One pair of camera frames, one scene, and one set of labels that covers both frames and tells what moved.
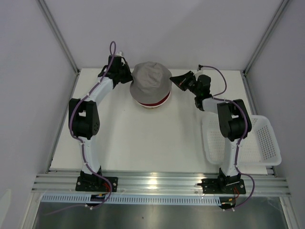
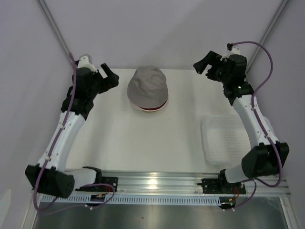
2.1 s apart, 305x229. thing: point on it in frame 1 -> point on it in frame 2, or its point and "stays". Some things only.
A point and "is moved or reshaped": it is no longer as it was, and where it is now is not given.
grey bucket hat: x=150 y=83 is moved or reshaped
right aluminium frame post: x=275 y=19 stays
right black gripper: x=180 y=81 -> x=215 y=59
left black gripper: x=129 y=77 -> x=107 y=83
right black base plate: x=222 y=186 stays
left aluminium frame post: x=57 y=31 stays
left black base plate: x=96 y=184 stays
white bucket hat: x=156 y=103 -> x=148 y=109
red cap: x=158 y=103 -> x=156 y=107
